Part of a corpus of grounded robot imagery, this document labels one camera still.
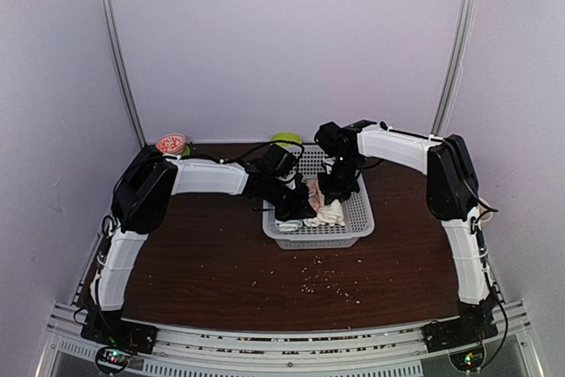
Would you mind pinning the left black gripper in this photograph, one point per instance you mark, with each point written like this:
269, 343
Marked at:
301, 207

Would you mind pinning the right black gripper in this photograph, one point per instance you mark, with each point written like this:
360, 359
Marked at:
331, 192

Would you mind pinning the white towel blue print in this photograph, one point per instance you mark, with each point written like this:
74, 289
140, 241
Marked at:
329, 215

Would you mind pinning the white plastic perforated basket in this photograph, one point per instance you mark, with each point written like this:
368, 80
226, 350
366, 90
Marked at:
358, 219

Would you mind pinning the orange bunny pattern towel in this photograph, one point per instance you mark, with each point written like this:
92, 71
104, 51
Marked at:
316, 196

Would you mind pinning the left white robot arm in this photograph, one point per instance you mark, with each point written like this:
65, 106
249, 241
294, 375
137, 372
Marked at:
142, 195

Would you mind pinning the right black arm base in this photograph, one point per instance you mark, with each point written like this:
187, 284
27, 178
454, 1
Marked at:
473, 324

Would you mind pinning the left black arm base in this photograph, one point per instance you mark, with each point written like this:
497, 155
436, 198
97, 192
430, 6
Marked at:
108, 328

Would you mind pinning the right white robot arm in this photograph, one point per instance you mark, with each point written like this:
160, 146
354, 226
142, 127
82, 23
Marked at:
451, 186

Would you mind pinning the small green bowl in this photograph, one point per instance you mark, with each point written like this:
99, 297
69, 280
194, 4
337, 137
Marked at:
287, 137

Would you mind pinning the green plate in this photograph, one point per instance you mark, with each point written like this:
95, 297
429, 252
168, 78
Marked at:
186, 151

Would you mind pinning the red patterned bowl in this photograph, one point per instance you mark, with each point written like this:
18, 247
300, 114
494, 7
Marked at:
171, 144

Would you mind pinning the beige paper cup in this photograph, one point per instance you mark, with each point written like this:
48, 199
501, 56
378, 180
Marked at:
484, 217

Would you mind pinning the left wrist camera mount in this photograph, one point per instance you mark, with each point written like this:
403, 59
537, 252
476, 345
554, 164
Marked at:
291, 179

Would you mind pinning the front aluminium rail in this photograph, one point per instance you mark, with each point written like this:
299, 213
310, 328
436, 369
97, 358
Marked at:
398, 350

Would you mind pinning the right aluminium frame post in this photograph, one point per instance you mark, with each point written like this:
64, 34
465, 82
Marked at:
454, 70

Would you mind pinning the aluminium frame post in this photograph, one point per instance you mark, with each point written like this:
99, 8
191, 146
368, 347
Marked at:
118, 62
454, 70

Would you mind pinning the left aluminium frame post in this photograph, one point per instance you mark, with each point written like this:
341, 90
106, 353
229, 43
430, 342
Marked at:
118, 62

